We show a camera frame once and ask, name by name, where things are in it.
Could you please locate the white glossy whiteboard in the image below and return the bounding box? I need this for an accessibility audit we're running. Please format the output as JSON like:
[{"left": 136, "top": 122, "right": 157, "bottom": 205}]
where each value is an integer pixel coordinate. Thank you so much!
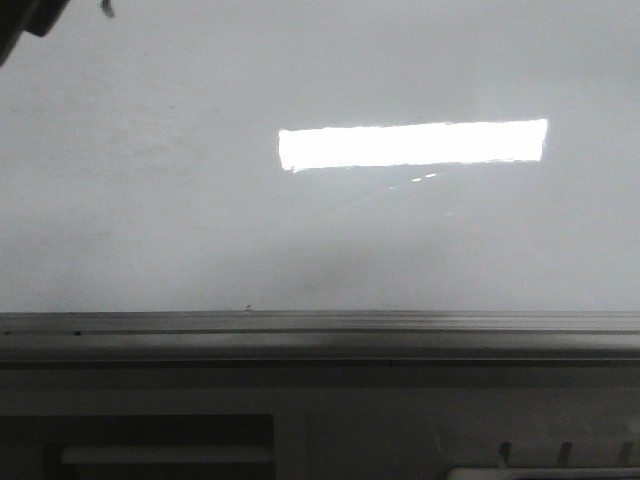
[{"left": 1, "top": 1, "right": 639, "bottom": 312}]

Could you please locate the grey aluminium whiteboard frame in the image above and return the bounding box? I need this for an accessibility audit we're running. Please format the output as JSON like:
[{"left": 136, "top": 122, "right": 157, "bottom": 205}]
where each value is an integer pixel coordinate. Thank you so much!
[{"left": 1, "top": 310, "right": 639, "bottom": 366}]

